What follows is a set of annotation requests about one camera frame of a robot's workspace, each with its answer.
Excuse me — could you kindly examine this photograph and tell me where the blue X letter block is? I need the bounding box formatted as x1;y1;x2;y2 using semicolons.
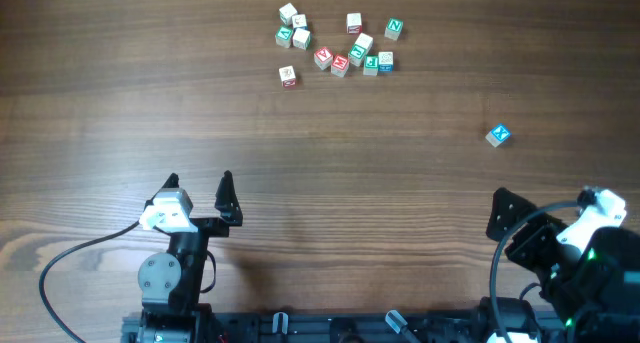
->
485;124;511;147

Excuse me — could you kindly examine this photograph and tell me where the red V letter block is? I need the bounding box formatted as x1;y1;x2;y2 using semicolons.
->
314;47;333;70

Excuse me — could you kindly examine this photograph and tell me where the red M letter block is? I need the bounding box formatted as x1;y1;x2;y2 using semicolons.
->
331;55;350;77

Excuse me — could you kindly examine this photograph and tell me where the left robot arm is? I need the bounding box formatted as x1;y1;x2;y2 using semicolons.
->
121;171;243;343

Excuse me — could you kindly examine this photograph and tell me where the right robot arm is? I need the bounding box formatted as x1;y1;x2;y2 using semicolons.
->
486;187;639;342

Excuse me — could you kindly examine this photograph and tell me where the green A letter block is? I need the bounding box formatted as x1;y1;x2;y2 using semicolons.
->
275;26;294;48

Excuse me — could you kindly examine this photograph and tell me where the plain top green block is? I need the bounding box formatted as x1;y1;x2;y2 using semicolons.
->
292;28;311;50

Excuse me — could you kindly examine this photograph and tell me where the blue side picture block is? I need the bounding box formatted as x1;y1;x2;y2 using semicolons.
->
378;51;394;72

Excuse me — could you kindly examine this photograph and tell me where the small picture blue block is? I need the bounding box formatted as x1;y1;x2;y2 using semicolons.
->
292;14;308;30

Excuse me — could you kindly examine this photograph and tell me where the green F letter block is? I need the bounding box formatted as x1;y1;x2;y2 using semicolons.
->
363;55;379;76

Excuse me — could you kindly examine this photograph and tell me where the top left teal block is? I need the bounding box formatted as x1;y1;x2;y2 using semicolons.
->
279;3;298;26

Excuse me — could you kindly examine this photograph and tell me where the green J letter block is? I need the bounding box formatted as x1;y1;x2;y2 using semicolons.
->
348;44;368;67

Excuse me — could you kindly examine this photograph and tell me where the plain block behind J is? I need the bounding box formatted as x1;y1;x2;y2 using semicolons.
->
355;33;373;53

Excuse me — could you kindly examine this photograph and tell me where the green N letter block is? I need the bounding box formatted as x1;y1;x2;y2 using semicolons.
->
384;17;404;41

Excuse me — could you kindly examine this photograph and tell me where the red side picture block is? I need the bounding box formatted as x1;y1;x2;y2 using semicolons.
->
346;12;363;34

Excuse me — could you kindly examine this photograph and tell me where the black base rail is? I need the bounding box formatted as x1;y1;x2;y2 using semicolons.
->
121;308;563;343

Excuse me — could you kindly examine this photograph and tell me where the left black camera cable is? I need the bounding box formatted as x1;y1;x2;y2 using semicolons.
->
38;220;144;343

